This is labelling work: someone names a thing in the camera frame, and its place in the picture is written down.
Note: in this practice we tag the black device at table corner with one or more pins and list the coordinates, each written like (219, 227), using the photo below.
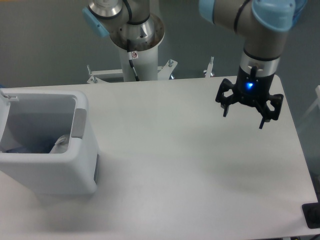
(311, 212)

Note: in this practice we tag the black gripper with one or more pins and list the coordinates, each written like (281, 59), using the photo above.
(247, 89)

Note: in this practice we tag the white furniture edge right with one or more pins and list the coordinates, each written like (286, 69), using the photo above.
(310, 113)

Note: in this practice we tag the white plastic trash can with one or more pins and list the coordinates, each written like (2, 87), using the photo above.
(33, 115)

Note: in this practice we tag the metal levelling foot bolt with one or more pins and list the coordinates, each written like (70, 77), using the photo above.
(208, 72)

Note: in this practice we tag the blue water jug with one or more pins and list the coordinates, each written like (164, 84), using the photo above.
(299, 7)

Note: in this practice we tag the white pedestal base frame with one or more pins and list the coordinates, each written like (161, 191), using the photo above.
(164, 72)

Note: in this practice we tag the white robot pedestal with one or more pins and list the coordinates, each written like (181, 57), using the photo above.
(138, 48)

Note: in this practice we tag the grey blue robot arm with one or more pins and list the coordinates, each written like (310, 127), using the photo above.
(264, 24)

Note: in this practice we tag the clear plastic water bottle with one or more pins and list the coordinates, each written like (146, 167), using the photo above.
(43, 147)

